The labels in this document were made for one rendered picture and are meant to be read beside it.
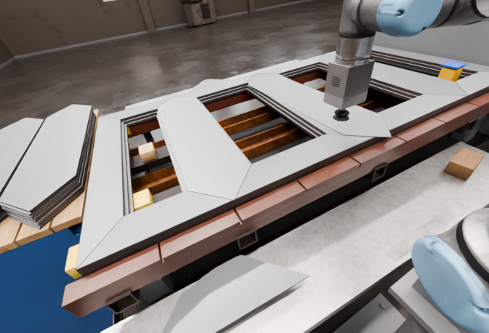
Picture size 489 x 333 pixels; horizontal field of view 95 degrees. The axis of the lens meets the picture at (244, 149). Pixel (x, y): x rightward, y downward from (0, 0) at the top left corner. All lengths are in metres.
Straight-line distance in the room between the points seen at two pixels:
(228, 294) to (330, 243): 0.29
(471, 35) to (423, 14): 1.01
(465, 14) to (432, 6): 0.09
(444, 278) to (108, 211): 0.64
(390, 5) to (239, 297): 0.61
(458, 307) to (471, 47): 1.22
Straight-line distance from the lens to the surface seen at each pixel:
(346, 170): 0.65
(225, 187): 0.57
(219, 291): 0.59
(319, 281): 0.63
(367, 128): 0.79
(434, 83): 1.17
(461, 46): 1.50
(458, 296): 0.42
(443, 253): 0.40
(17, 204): 0.86
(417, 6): 0.48
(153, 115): 1.08
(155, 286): 0.71
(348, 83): 0.59
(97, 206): 0.68
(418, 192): 0.88
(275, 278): 0.58
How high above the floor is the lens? 1.26
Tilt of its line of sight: 37 degrees down
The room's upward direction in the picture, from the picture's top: 8 degrees counter-clockwise
